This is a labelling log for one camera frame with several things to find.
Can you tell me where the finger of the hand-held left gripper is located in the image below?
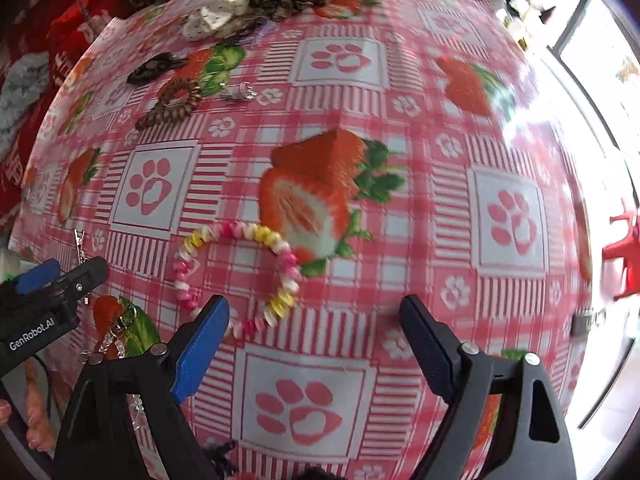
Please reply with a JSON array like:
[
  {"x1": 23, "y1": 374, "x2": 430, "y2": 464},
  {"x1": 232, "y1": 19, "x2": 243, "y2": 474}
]
[
  {"x1": 58, "y1": 256, "x2": 109, "y2": 302},
  {"x1": 0, "y1": 258, "x2": 62, "y2": 307}
]

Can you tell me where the pink yellow spiral bracelet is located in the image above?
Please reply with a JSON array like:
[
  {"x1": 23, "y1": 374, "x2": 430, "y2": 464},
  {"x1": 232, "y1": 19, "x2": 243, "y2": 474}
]
[{"x1": 172, "y1": 220, "x2": 303, "y2": 338}]

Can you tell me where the small silver hair clip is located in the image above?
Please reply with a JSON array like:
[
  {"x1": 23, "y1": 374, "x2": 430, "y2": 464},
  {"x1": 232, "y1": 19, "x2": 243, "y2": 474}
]
[{"x1": 220, "y1": 82, "x2": 261, "y2": 104}]

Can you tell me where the red plastic stool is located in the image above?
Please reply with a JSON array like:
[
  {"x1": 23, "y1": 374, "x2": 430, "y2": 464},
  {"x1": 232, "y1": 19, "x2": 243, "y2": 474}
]
[{"x1": 602, "y1": 200, "x2": 640, "y2": 302}]

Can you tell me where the black patterned hair clip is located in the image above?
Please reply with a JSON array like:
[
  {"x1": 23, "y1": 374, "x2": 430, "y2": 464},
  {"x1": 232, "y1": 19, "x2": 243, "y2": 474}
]
[{"x1": 126, "y1": 52, "x2": 188, "y2": 86}]

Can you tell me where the brown spiral hair tie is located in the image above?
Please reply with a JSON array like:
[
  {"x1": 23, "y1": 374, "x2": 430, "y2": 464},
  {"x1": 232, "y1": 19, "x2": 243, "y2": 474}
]
[{"x1": 135, "y1": 79, "x2": 203, "y2": 132}]

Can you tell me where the metal tablecloth clamp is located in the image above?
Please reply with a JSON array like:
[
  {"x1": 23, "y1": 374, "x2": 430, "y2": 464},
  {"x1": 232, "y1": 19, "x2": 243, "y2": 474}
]
[{"x1": 572, "y1": 310, "x2": 608, "y2": 337}]

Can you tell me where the white polka-dot scrunchie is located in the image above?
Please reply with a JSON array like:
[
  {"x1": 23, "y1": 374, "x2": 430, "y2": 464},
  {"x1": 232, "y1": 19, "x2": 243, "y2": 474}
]
[{"x1": 180, "y1": 0, "x2": 249, "y2": 42}]

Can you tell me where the strawberry print pink tablecloth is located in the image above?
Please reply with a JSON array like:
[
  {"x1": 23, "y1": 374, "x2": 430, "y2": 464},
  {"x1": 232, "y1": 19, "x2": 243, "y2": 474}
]
[{"x1": 10, "y1": 0, "x2": 601, "y2": 480}]

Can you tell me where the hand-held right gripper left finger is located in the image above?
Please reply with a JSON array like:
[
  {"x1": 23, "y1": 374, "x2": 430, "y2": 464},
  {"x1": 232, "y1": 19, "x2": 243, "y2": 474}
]
[{"x1": 52, "y1": 295, "x2": 231, "y2": 480}]

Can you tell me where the red printed blanket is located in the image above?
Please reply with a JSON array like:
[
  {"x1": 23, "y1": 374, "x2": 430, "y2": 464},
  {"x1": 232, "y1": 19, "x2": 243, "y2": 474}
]
[{"x1": 0, "y1": 0, "x2": 156, "y2": 211}]

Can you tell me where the grey knit cloth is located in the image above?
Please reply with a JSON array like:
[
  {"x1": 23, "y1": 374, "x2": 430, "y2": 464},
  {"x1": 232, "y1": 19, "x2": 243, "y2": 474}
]
[{"x1": 0, "y1": 52, "x2": 53, "y2": 161}]

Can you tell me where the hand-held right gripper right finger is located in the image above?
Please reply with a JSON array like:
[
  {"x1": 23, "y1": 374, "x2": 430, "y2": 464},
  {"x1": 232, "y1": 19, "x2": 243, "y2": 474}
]
[{"x1": 399, "y1": 295, "x2": 586, "y2": 480}]

